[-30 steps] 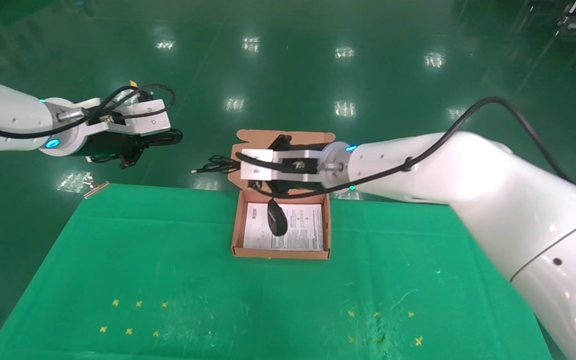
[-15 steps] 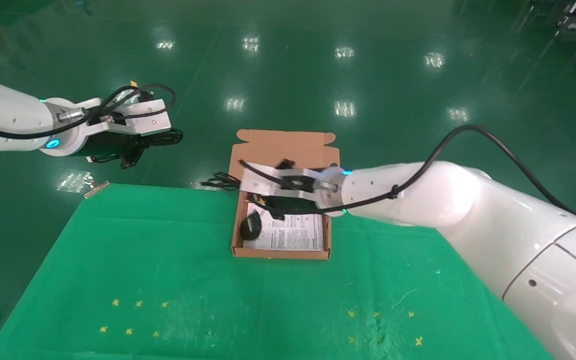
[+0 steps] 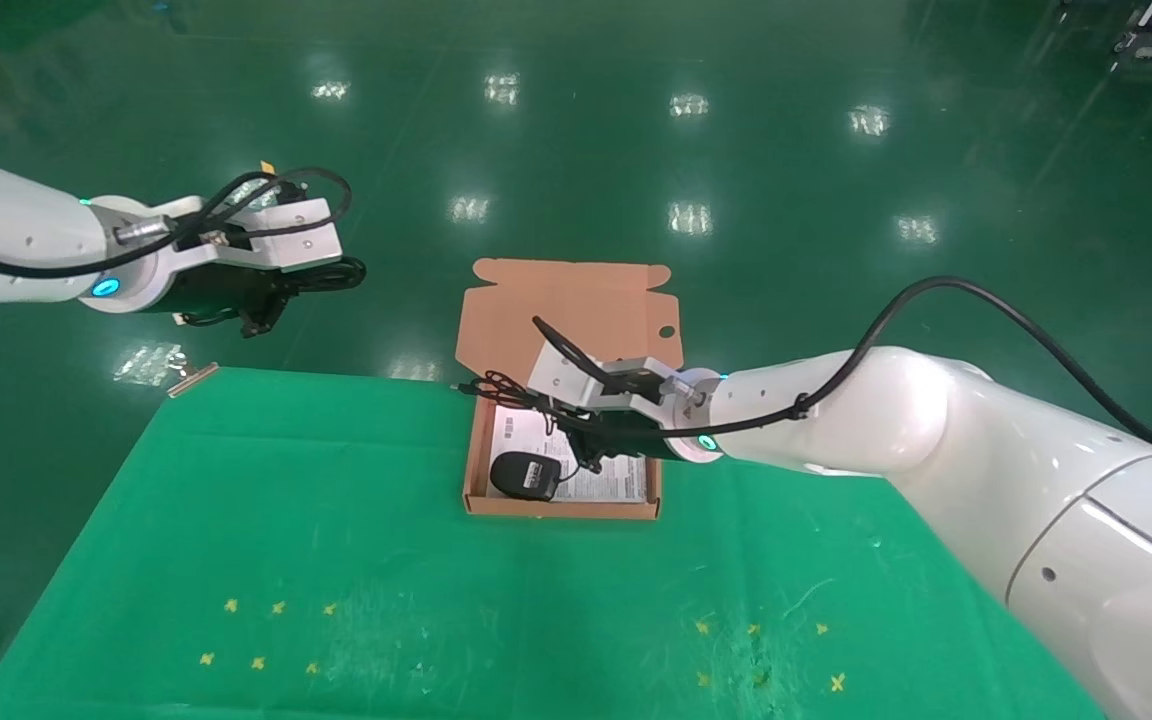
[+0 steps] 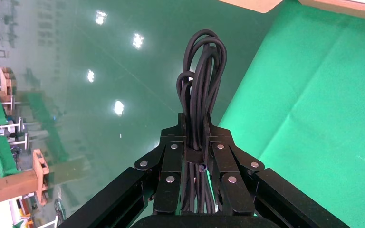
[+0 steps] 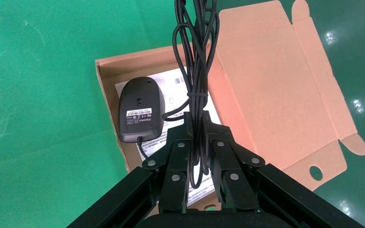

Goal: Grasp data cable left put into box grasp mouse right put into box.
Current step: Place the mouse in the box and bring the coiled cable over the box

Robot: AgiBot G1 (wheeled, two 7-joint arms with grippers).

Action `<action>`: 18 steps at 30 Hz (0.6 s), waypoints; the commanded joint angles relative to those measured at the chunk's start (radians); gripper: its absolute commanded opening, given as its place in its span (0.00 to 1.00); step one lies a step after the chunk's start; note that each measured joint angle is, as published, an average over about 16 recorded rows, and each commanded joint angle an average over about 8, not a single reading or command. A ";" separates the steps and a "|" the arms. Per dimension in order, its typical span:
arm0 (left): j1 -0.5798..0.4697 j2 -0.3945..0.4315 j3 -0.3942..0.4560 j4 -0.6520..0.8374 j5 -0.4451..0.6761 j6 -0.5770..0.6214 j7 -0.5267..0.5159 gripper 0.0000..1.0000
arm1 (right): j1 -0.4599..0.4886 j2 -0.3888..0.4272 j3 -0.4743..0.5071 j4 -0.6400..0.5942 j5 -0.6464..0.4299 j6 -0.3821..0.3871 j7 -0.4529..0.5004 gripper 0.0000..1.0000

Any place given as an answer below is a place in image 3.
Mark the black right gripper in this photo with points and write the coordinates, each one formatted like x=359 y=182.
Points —
x=626 y=437

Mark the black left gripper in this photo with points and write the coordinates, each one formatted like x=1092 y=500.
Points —
x=221 y=292

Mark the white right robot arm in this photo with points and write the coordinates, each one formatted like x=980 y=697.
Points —
x=986 y=470

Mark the open brown cardboard box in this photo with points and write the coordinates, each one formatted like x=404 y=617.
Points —
x=506 y=320

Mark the white printed paper sheet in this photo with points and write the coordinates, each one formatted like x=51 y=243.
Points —
x=624 y=483

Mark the metal table clip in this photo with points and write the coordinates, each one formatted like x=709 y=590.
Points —
x=193 y=379

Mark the green table cloth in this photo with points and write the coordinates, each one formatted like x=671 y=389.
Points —
x=436 y=600

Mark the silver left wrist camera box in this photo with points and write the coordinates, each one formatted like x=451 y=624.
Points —
x=291 y=235

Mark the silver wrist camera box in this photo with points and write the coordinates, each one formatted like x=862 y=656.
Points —
x=291 y=235
x=571 y=378

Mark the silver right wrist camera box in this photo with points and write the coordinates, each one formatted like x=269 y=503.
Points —
x=571 y=378

